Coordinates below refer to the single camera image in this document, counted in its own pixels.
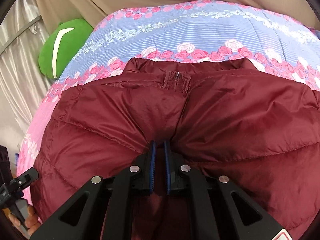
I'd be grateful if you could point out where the maroon quilted puffer jacket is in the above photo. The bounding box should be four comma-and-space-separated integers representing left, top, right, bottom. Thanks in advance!
30, 58, 319, 239

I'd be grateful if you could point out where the person's left hand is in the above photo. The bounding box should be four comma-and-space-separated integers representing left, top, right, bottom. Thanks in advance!
9, 205, 41, 239

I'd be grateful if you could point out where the silver satin curtain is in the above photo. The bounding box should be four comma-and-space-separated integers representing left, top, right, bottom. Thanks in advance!
1, 0, 52, 165

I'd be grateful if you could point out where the green plush pillow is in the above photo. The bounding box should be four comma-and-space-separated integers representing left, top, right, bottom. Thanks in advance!
38, 19, 93, 79

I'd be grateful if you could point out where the pink floral bed quilt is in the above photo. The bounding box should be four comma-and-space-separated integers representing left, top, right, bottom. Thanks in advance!
16, 0, 320, 205

